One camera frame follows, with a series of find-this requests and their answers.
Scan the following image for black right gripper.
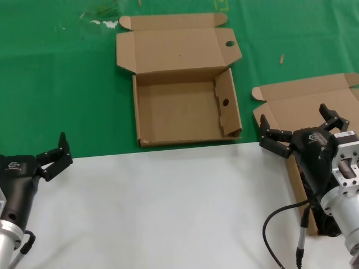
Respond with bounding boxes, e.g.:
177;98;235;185
259;103;350;202

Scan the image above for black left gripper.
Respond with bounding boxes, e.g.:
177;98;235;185
0;131;73;228

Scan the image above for open brown cardboard box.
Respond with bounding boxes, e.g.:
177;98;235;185
251;72;359;236

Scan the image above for cardboard box with round hole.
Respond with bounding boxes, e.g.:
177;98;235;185
116;12;243;149

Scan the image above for green table cloth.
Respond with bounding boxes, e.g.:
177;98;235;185
0;0;359;160

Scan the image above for torn clear tape patch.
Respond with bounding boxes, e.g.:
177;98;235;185
79;5;120;29

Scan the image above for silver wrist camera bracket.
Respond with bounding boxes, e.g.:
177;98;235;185
330;129;359;194

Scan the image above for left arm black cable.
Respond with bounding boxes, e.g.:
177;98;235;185
8;229;36;269

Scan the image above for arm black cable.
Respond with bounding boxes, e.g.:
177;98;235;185
8;229;36;269
263;200;317;269

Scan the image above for pile of black cables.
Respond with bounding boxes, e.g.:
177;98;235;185
298;168;344;236

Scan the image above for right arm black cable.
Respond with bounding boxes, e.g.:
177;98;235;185
263;200;317;269

